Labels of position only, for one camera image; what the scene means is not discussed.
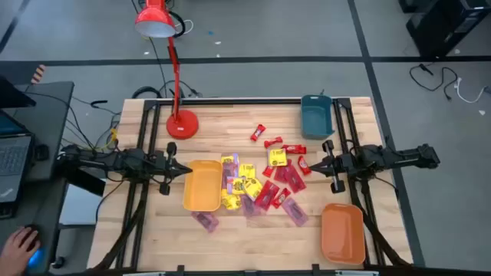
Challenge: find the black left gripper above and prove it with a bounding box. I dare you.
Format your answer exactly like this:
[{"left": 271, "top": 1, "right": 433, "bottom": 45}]
[{"left": 151, "top": 141, "right": 193, "bottom": 196}]

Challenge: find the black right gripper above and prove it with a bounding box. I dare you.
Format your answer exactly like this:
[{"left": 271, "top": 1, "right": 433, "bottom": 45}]
[{"left": 309, "top": 139, "right": 352, "bottom": 194}]

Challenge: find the long red candy pack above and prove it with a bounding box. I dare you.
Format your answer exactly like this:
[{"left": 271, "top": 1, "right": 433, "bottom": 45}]
[
  {"left": 273, "top": 159, "right": 292, "bottom": 184},
  {"left": 284, "top": 163, "right": 308, "bottom": 194},
  {"left": 254, "top": 179, "right": 281, "bottom": 212}
]

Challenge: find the pink candy pack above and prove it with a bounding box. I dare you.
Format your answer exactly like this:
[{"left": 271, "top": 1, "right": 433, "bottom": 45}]
[
  {"left": 281, "top": 196, "right": 310, "bottom": 228},
  {"left": 221, "top": 153, "right": 241, "bottom": 195},
  {"left": 190, "top": 211, "right": 220, "bottom": 234},
  {"left": 239, "top": 194, "right": 262, "bottom": 219}
]

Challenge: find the yellow plastic bin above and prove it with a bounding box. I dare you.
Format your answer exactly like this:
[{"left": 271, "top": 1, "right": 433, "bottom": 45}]
[{"left": 182, "top": 159, "right": 224, "bottom": 212}]

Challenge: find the teal plastic bin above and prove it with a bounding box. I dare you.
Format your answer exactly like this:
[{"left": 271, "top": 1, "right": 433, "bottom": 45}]
[{"left": 300, "top": 94, "right": 336, "bottom": 140}]

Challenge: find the orange plastic bin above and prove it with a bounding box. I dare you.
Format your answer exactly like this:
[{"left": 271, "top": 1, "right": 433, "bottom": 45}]
[{"left": 320, "top": 202, "right": 367, "bottom": 266}]

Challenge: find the black power adapter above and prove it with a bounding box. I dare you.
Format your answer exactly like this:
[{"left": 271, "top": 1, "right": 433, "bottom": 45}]
[{"left": 34, "top": 143, "right": 50, "bottom": 162}]

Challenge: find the dark grey desk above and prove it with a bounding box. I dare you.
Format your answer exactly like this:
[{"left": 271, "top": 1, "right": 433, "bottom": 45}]
[{"left": 0, "top": 80, "right": 75, "bottom": 276}]

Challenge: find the red desk lamp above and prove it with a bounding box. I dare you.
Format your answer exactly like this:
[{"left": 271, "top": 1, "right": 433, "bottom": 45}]
[{"left": 133, "top": 0, "right": 200, "bottom": 140}]

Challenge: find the grey laptop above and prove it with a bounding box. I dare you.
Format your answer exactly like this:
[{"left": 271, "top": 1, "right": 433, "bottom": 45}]
[{"left": 0, "top": 109, "right": 35, "bottom": 220}]

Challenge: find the black computer mouse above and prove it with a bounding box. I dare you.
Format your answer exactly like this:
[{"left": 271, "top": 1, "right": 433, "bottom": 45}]
[{"left": 22, "top": 224, "right": 47, "bottom": 269}]

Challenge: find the orange black striped block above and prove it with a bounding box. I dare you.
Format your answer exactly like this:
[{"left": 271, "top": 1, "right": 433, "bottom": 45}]
[{"left": 30, "top": 64, "right": 47, "bottom": 84}]

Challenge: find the black monitor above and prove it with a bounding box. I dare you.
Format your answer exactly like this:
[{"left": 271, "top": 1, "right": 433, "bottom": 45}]
[{"left": 0, "top": 74, "right": 38, "bottom": 110}]

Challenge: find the person's hand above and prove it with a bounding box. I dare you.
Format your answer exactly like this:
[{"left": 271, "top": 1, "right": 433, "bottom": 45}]
[{"left": 0, "top": 225, "right": 41, "bottom": 276}]

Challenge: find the black computer tower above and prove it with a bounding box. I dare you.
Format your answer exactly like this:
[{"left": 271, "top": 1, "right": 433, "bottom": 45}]
[{"left": 405, "top": 0, "right": 491, "bottom": 59}]

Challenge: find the black cable coil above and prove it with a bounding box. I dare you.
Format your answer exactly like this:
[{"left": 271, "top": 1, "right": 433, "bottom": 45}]
[{"left": 131, "top": 85, "right": 163, "bottom": 100}]

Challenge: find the black aluminium rig frame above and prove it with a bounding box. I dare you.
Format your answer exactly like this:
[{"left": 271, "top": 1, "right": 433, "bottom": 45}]
[{"left": 90, "top": 97, "right": 414, "bottom": 276}]

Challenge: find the black floor cable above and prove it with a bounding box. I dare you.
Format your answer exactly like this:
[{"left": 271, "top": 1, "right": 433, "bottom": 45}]
[{"left": 408, "top": 62, "right": 460, "bottom": 102}]

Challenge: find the black cable loop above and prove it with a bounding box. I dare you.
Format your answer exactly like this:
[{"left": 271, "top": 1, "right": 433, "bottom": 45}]
[{"left": 168, "top": 9, "right": 186, "bottom": 38}]

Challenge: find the white floor cable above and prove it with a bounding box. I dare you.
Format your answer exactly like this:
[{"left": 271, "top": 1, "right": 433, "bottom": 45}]
[{"left": 453, "top": 77, "right": 489, "bottom": 104}]

